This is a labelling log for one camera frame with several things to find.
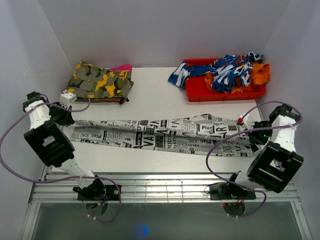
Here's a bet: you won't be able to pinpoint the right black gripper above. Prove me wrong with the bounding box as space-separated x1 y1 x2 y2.
244 120 274 146

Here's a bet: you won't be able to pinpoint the newspaper print trousers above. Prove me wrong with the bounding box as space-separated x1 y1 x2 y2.
70 113 247 155

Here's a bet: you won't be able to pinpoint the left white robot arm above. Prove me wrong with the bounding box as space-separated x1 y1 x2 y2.
22 90 107 201

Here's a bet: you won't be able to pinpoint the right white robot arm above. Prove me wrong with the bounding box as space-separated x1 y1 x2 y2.
224 104 304 199

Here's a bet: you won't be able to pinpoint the camouflage folded trousers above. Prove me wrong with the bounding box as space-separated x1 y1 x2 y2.
67 61 134 105

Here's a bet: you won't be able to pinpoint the orange trousers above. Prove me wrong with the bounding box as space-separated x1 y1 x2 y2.
205 62 271 93

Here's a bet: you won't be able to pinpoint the blue white patterned trousers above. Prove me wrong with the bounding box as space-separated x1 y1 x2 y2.
168 52 264 94

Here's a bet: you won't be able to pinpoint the pink folded trousers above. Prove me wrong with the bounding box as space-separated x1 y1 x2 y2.
109 64 133 71

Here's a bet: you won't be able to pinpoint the red plastic tray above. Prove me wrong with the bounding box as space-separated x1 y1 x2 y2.
182 58 267 103

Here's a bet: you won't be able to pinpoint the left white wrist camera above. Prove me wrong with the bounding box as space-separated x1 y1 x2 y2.
59 89 77 110

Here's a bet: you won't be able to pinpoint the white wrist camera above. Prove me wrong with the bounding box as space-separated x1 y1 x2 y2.
237 113 255 132
59 89 77 110

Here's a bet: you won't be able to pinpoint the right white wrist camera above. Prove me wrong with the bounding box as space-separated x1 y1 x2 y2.
237 113 255 132

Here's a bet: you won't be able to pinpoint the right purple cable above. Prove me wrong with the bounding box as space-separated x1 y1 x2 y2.
199 100 304 219

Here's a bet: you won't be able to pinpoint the purple cable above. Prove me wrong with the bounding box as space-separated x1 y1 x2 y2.
0 86 122 224
199 100 304 219

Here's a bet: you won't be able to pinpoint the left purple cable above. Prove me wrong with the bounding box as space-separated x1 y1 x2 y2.
0 86 122 224

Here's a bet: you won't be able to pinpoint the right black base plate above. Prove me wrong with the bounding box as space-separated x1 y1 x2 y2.
208 182 256 201

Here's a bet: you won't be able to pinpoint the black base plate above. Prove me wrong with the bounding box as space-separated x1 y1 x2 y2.
76 184 122 201
208 182 256 201

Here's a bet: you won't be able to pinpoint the aluminium rail frame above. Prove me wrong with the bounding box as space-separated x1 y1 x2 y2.
20 99 313 240

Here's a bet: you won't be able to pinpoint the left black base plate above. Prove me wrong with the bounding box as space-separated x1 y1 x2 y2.
76 184 122 201

